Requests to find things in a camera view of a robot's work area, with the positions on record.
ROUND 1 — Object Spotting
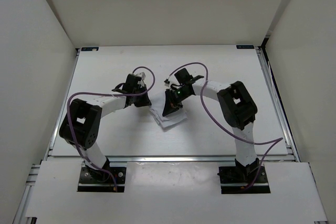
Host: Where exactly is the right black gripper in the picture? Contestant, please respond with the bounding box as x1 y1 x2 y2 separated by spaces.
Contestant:
163 87 192 116

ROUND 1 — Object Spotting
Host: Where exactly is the white skirt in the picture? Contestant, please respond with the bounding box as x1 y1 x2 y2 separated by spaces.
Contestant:
150 93 187 130

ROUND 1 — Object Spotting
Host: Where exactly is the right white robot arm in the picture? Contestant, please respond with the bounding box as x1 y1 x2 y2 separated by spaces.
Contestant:
162 68 260 182

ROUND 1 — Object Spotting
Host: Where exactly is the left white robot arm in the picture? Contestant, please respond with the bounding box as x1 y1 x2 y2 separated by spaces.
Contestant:
59 72 151 182

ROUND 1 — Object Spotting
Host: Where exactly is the left blue corner label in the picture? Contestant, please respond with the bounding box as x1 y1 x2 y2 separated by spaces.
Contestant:
81 47 99 51

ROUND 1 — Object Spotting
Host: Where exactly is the blue corner label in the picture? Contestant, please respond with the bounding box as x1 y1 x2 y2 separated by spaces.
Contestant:
236 45 255 49
81 47 99 51

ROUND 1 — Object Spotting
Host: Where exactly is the right blue corner label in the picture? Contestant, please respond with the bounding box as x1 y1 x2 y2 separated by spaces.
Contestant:
236 45 255 49

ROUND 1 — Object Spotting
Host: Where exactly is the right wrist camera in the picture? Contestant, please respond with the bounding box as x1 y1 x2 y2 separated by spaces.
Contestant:
164 78 171 87

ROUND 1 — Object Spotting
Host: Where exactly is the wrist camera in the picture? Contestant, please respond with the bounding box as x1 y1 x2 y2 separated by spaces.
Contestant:
164 78 171 87
136 72 146 81

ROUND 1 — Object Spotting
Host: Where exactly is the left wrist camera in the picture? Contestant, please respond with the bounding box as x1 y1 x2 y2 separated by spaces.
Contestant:
136 72 146 81

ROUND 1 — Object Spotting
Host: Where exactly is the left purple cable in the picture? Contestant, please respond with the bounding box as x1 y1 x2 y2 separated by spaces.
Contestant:
67 66 155 192

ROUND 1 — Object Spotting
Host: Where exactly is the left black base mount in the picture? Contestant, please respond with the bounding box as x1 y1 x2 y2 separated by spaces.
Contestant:
77 164 127 193

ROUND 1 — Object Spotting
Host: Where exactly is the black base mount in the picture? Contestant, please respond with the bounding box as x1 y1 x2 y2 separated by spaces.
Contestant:
77 164 127 193
217 166 271 195

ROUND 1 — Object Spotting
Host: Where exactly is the front aluminium rail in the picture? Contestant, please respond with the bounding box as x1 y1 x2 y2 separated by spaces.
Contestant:
76 154 292 164

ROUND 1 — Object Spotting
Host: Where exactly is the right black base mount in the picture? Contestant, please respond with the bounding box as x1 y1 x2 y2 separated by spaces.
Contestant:
217 166 271 195

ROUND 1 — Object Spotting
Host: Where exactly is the left aluminium frame rail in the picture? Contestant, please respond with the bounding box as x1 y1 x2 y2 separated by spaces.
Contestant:
42 48 81 161

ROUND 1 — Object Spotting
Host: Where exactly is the aluminium frame rail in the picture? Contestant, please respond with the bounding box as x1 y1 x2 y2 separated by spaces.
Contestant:
42 48 81 161
256 47 301 162

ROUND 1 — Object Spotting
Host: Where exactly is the right aluminium frame rail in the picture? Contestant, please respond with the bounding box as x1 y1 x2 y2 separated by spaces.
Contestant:
256 47 301 162

